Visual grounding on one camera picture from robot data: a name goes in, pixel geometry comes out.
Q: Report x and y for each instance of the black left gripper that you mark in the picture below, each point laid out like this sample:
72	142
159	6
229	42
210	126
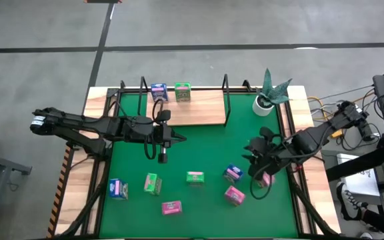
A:
162	136

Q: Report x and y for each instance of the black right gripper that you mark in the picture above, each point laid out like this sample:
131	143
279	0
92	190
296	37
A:
263	150

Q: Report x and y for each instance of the pink Raisin Bran cereal box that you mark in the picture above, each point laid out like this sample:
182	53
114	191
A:
171	207
234	195
266	181

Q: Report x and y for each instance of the blue Frosted Flakes cereal box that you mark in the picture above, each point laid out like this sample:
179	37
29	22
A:
159	92
118	188
233	173

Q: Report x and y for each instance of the green Apple Jacks cereal box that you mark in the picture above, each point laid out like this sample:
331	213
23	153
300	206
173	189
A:
182	92
153	183
195	177

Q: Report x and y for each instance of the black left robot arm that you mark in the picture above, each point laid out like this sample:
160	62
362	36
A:
78	125

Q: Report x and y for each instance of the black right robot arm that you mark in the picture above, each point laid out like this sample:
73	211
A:
312	138

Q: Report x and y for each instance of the artificial plant in white pot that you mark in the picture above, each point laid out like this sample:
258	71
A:
262	106

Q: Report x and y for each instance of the green table mat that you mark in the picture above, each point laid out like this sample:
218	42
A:
205	220

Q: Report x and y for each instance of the yellow plug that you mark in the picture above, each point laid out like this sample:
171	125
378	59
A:
337	134

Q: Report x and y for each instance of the person's shoe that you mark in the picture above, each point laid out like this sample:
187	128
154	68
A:
347	200

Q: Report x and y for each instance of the black desk crossbar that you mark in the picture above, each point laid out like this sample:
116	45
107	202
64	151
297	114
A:
355	165

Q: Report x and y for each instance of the white printed sheet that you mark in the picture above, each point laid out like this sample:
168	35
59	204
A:
358	181

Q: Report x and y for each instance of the black power adapter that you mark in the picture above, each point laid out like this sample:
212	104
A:
367	131

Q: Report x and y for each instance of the person's leg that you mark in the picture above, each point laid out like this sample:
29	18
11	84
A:
382	223

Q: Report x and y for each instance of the black yellow hazard tape strip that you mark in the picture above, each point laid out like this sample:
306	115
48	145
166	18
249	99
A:
56	206

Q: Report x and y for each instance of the wooden shelf with black frame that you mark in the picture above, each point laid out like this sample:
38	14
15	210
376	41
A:
205	111

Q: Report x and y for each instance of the black metal table frame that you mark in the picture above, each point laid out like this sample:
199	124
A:
97	213

